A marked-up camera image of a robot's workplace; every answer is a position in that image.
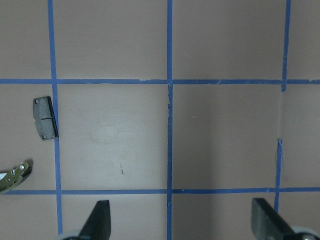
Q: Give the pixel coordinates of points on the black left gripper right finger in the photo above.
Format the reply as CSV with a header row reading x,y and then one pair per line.
x,y
267,224

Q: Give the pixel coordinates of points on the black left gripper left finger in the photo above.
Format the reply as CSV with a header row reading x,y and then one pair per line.
x,y
98,224

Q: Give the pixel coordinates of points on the olive metal brake shoe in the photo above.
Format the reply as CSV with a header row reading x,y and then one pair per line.
x,y
12,178

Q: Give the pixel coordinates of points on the dark grey brake pad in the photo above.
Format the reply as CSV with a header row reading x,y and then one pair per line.
x,y
44,116

